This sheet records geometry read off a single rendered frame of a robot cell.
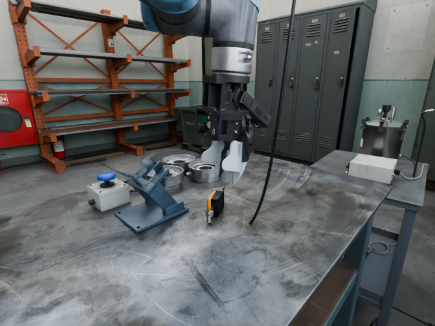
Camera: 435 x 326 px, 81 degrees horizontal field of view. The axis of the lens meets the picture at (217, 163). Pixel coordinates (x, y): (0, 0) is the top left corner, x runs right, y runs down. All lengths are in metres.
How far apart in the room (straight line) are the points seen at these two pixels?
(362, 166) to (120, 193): 0.94
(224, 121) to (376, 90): 3.32
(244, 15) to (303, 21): 3.11
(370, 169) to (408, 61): 2.59
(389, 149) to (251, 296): 1.14
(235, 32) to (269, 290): 0.40
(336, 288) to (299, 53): 3.03
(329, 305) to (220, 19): 0.68
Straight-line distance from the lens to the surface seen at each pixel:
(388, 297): 1.32
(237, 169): 0.50
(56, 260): 0.51
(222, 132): 0.46
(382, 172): 1.19
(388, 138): 1.39
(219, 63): 0.47
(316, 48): 3.44
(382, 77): 3.71
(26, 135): 4.18
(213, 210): 0.54
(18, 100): 4.13
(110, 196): 0.63
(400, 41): 3.72
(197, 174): 0.73
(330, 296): 0.79
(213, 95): 0.47
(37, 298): 0.45
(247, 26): 0.47
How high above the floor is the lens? 1.07
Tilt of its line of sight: 17 degrees down
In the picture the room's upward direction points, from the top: straight up
